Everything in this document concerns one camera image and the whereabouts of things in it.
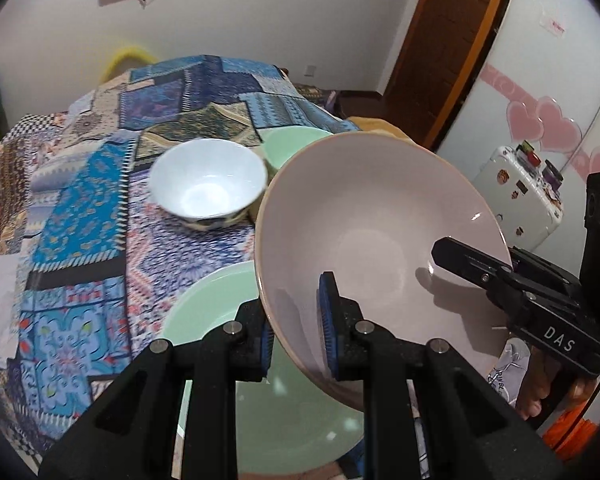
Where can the red jar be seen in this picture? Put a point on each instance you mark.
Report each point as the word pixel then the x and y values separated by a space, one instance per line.
pixel 529 155

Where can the white wardrobe sliding door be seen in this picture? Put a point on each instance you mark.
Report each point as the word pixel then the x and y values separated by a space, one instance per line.
pixel 555 60

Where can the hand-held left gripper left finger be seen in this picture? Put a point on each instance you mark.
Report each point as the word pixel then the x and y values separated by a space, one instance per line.
pixel 266 350

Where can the wooden door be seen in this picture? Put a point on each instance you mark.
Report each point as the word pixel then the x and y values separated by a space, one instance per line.
pixel 445 35

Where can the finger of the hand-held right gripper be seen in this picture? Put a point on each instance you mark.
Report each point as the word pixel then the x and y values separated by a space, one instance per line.
pixel 465 262
pixel 530 260

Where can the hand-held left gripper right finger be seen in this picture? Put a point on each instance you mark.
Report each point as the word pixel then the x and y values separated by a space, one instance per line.
pixel 326 325

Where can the person's right hand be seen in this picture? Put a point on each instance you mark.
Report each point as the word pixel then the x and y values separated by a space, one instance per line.
pixel 534 390

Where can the white wall socket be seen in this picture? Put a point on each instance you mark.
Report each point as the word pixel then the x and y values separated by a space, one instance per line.
pixel 310 70

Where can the yellow curved tube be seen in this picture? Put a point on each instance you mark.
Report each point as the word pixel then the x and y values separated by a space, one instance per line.
pixel 125 55

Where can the yellow fleece blanket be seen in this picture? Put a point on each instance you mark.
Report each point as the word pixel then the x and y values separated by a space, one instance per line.
pixel 380 127

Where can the patchwork printed blanket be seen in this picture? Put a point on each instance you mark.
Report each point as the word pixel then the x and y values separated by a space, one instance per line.
pixel 80 210

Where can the green bowl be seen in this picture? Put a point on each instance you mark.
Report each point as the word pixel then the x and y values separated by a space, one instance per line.
pixel 290 147

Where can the white printed cloth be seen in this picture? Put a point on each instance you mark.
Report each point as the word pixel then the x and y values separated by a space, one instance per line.
pixel 510 370

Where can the white bowl with dark spots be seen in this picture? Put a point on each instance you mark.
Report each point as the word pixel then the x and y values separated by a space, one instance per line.
pixel 207 190

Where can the green plate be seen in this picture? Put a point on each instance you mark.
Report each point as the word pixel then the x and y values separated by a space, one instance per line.
pixel 280 420

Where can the patterned bag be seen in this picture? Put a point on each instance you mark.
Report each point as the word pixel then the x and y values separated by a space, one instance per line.
pixel 315 97

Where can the pink bowl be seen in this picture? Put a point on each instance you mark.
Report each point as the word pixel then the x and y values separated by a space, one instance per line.
pixel 380 240

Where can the white appliance with bottles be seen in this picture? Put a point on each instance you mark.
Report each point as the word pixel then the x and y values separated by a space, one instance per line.
pixel 510 200

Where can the purple jar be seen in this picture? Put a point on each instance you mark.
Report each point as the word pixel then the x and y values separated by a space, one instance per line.
pixel 554 172

